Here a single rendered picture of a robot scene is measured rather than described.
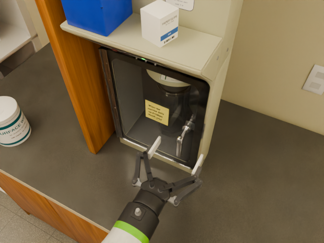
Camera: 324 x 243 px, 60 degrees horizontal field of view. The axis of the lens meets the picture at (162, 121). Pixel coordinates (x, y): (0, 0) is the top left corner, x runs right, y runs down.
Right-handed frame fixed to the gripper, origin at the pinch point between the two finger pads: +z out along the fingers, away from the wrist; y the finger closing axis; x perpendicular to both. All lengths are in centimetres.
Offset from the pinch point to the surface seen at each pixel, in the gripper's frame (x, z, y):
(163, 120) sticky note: -5.0, 4.4, 7.4
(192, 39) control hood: -36.5, 2.2, 0.0
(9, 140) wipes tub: 16, -15, 62
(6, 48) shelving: 23, 30, 114
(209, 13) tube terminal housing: -40.6, 5.7, -1.5
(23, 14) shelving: 10, 45, 111
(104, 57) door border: -21.5, 4.5, 25.3
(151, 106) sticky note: -9.2, 4.4, 11.2
